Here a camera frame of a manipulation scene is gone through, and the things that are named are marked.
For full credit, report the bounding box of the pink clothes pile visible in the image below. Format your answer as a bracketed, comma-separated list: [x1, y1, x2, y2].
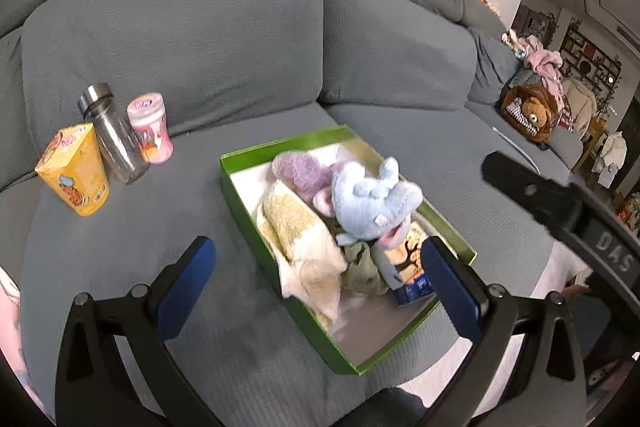
[501, 29, 564, 110]

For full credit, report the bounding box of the orange snack box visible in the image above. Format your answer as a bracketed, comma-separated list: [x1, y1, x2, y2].
[35, 122, 110, 217]

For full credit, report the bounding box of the cream yellow towel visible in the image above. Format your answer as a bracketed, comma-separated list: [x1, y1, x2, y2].
[255, 180, 348, 329]

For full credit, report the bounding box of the grey fabric sofa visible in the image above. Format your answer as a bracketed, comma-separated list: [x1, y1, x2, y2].
[1, 0, 577, 426]

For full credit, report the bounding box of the purple fluffy cloth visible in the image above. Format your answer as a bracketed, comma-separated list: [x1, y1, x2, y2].
[271, 150, 345, 204]

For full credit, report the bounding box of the wall display shelf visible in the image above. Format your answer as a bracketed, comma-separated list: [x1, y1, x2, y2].
[560, 18, 622, 110]

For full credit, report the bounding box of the pink plastic jar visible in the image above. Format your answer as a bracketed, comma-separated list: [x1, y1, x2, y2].
[127, 92, 174, 165]

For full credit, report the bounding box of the olive green cloth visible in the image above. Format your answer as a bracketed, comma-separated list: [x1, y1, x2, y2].
[341, 241, 390, 297]

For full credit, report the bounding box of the clear bottle steel cap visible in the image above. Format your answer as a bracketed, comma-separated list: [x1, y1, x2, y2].
[78, 82, 149, 184]

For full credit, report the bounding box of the blue plush elephant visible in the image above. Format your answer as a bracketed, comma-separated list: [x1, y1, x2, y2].
[312, 157, 423, 248]

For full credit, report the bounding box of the brown teddy bear cushion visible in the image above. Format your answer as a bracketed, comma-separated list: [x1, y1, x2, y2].
[500, 83, 559, 145]

